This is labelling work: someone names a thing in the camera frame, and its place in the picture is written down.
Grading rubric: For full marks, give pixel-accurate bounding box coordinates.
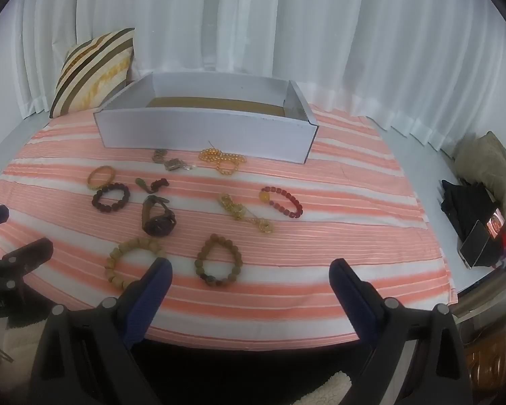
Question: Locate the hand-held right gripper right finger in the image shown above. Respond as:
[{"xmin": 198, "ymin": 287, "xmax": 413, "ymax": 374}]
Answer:
[{"xmin": 329, "ymin": 258, "xmax": 483, "ymax": 405}]

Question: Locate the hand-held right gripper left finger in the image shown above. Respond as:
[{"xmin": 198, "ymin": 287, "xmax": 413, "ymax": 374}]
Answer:
[{"xmin": 29, "ymin": 257, "xmax": 173, "ymax": 405}]

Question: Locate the light wooden bead bracelet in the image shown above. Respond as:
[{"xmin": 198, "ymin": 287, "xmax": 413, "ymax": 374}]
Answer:
[{"xmin": 105, "ymin": 236, "xmax": 166, "ymax": 290}]

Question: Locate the brown wooden bead bracelet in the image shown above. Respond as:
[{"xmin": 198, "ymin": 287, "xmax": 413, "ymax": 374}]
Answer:
[{"xmin": 194, "ymin": 233, "xmax": 243, "ymax": 288}]

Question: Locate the brown strap wristwatch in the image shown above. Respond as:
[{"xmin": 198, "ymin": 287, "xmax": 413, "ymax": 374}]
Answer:
[{"xmin": 140, "ymin": 194, "xmax": 178, "ymax": 237}]

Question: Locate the dark red bead bracelet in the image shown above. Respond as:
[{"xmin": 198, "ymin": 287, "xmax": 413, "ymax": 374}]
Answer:
[{"xmin": 92, "ymin": 182, "xmax": 131, "ymax": 214}]

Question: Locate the amber bangle bracelet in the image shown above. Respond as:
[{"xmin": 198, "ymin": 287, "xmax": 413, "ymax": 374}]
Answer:
[{"xmin": 87, "ymin": 165, "xmax": 116, "ymax": 190}]

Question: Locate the green pendant with red cord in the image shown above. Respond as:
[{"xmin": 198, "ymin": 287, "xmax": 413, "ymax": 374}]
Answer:
[{"xmin": 135, "ymin": 177, "xmax": 170, "ymax": 195}]

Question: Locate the gold chain necklace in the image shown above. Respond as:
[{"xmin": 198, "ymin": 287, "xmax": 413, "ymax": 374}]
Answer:
[{"xmin": 218, "ymin": 193, "xmax": 275, "ymax": 234}]

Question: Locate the white cardboard box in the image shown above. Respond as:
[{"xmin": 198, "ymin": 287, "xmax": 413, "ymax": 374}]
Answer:
[{"xmin": 93, "ymin": 73, "xmax": 320, "ymax": 164}]

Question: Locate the white fleece blanket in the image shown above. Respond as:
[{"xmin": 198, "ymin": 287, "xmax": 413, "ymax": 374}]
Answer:
[
  {"xmin": 293, "ymin": 370, "xmax": 355, "ymax": 405},
  {"xmin": 2, "ymin": 321, "xmax": 47, "ymax": 389}
]

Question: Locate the pink white striped cloth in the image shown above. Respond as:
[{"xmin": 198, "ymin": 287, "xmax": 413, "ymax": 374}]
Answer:
[{"xmin": 0, "ymin": 105, "xmax": 458, "ymax": 353}]

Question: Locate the grey box with picture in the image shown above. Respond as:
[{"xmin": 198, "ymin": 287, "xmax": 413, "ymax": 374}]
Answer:
[{"xmin": 457, "ymin": 207, "xmax": 506, "ymax": 271}]

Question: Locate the black bag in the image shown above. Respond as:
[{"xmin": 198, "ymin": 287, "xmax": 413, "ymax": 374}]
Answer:
[{"xmin": 441, "ymin": 179, "xmax": 496, "ymax": 241}]

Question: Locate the wooden cabinet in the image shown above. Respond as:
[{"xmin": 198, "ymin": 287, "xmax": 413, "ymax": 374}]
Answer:
[{"xmin": 464, "ymin": 316, "xmax": 506, "ymax": 389}]

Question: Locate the brown yellow striped pillow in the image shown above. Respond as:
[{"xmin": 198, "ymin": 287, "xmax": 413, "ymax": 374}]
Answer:
[{"xmin": 49, "ymin": 28, "xmax": 136, "ymax": 119}]

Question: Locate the white curtain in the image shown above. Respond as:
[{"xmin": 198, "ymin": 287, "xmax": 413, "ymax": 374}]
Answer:
[{"xmin": 8, "ymin": 0, "xmax": 506, "ymax": 155}]

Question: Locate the silver chain with square pendant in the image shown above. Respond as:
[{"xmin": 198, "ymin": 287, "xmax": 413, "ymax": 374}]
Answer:
[{"xmin": 152, "ymin": 148, "xmax": 195, "ymax": 172}]

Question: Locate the metal rail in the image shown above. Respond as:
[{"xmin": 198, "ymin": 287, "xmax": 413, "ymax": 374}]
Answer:
[{"xmin": 451, "ymin": 268, "xmax": 506, "ymax": 317}]

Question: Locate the orange bead necklace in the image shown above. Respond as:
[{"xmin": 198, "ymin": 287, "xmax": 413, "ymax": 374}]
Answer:
[{"xmin": 198, "ymin": 139, "xmax": 247, "ymax": 176}]

